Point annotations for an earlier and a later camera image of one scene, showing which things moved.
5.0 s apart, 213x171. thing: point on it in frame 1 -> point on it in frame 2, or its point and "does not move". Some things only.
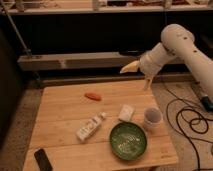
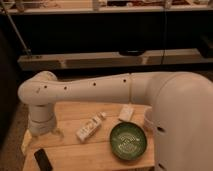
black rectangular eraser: (43, 162) does not move
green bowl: (128, 140) does not move
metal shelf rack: (91, 41) does not move
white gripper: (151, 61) -> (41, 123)
